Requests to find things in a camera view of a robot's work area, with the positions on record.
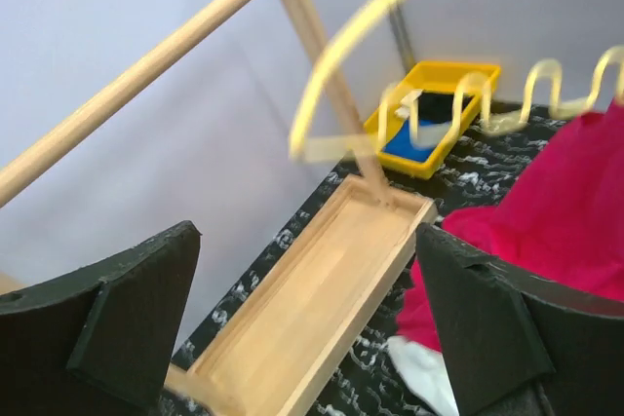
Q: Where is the white pink garment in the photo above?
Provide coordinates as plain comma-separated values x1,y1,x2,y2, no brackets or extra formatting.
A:
387,336,459,416

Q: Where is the yellow plastic tray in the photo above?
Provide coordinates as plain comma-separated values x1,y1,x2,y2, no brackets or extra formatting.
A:
364,60,501,179

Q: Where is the folded blue cloth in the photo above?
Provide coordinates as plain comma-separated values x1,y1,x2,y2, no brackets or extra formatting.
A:
383,121,450,163

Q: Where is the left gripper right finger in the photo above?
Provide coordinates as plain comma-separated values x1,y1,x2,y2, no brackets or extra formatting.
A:
415,224,623,415

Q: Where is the folded black cloth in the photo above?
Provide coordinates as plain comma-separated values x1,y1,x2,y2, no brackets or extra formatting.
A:
417,92,453,126

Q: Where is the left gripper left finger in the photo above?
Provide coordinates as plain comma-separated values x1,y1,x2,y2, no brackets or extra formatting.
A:
1,220,201,415

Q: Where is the magenta pink shirt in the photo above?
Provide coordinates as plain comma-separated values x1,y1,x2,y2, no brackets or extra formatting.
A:
394,96,624,355

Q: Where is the wooden clothes rack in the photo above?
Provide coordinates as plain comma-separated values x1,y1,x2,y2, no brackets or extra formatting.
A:
1,0,436,415

